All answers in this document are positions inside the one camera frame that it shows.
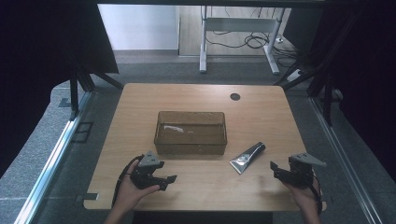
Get white desk frame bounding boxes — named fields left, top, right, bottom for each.
left=198, top=5, right=286, bottom=76

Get black metal frame strut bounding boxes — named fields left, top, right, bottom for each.
left=274, top=12, right=359, bottom=127
left=68, top=63, right=125, bottom=121

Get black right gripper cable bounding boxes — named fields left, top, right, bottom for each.
left=310, top=174, right=324, bottom=217

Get person's left hand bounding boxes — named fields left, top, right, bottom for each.
left=113, top=160, right=161, bottom=216

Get aluminium floor rail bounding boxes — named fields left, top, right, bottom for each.
left=308, top=96, right=385, bottom=224
left=13, top=91, right=94, bottom=224

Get transparent brown plastic box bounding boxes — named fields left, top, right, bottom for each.
left=153, top=110, right=228, bottom=156

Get white power strip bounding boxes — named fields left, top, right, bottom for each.
left=285, top=68, right=304, bottom=83

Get black curtain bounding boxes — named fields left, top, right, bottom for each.
left=0, top=0, right=120, bottom=178
left=282, top=0, right=396, bottom=183

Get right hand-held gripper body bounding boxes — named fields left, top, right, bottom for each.
left=288, top=151, right=328, bottom=189

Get silver tube with black cap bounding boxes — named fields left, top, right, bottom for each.
left=229, top=141, right=267, bottom=175

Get person's right hand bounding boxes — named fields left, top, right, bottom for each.
left=283, top=177, right=322, bottom=216

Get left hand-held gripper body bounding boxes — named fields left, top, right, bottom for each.
left=129, top=150, right=166, bottom=190

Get black floor cables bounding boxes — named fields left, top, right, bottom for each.
left=205, top=7, right=301, bottom=68

